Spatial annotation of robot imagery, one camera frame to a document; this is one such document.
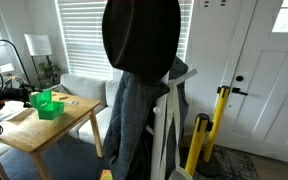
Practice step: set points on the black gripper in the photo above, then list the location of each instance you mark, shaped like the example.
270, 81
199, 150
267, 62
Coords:
21, 93

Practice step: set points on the green plastic container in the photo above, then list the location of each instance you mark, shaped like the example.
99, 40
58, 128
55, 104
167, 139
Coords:
46, 107

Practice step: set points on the white papers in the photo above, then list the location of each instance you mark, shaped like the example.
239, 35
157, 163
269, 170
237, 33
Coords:
11, 109

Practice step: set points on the wooden side table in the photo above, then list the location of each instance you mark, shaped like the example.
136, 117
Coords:
26, 132

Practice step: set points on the potted green plant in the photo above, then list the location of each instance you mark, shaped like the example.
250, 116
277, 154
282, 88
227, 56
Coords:
47, 69

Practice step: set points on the grey sofa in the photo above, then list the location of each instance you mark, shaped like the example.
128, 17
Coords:
86, 87

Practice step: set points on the white window blinds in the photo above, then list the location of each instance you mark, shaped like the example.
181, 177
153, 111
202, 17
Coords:
81, 23

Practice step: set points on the black hat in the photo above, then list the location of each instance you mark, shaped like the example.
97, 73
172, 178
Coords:
141, 36

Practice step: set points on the white coat rack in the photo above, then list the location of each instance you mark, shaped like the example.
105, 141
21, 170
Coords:
166, 112

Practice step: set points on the white front door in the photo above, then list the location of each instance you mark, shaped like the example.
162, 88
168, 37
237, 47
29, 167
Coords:
258, 123

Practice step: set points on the near yellow stanchion post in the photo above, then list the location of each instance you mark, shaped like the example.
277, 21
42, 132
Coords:
202, 126

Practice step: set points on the yellow stanchion post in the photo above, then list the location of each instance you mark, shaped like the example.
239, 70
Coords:
202, 126
209, 166

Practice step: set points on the far yellow stanchion post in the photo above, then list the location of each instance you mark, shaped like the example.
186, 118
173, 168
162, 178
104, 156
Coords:
209, 166

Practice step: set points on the black door handle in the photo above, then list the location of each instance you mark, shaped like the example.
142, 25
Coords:
237, 91

